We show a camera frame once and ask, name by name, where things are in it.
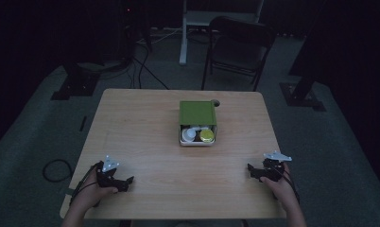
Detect white floor cable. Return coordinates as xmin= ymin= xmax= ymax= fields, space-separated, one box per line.
xmin=136 ymin=26 xmax=184 ymax=45

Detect yellow lid jar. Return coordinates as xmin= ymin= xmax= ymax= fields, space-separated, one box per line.
xmin=199 ymin=129 xmax=216 ymax=144

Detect person's left hand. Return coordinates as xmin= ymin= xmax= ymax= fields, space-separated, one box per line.
xmin=72 ymin=171 xmax=120 ymax=210

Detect green drawer case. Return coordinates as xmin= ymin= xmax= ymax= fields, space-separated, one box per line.
xmin=179 ymin=99 xmax=218 ymax=128

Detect person's right hand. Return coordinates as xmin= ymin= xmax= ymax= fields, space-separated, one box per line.
xmin=259 ymin=164 xmax=296 ymax=206

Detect black stand with base plate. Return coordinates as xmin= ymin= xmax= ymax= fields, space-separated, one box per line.
xmin=50 ymin=60 xmax=101 ymax=101
xmin=279 ymin=0 xmax=327 ymax=113

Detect black marker pen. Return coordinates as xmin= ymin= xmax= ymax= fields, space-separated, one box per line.
xmin=78 ymin=115 xmax=88 ymax=133

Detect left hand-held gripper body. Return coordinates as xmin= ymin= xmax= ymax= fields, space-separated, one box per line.
xmin=95 ymin=154 xmax=130 ymax=193

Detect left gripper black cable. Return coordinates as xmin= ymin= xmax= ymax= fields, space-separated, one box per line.
xmin=69 ymin=163 xmax=99 ymax=206

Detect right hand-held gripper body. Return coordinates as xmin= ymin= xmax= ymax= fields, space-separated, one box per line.
xmin=254 ymin=150 xmax=293 ymax=183

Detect white cup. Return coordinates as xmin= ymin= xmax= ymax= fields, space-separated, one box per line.
xmin=181 ymin=128 xmax=198 ymax=143

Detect black floor cables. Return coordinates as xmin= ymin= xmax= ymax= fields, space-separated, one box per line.
xmin=127 ymin=41 xmax=171 ymax=91

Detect black folding chair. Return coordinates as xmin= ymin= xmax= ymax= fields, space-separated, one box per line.
xmin=200 ymin=15 xmax=278 ymax=93

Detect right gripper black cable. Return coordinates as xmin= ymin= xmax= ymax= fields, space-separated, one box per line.
xmin=272 ymin=164 xmax=302 ymax=205

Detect white drawer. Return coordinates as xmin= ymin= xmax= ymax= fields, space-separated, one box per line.
xmin=179 ymin=123 xmax=218 ymax=148

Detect dark equipment tower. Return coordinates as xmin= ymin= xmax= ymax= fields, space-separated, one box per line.
xmin=114 ymin=0 xmax=155 ymax=64

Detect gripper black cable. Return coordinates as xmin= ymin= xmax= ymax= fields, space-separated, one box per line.
xmin=69 ymin=163 xmax=99 ymax=206
xmin=272 ymin=164 xmax=302 ymax=205

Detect coiled black cable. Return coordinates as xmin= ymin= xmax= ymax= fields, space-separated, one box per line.
xmin=42 ymin=158 xmax=75 ymax=183

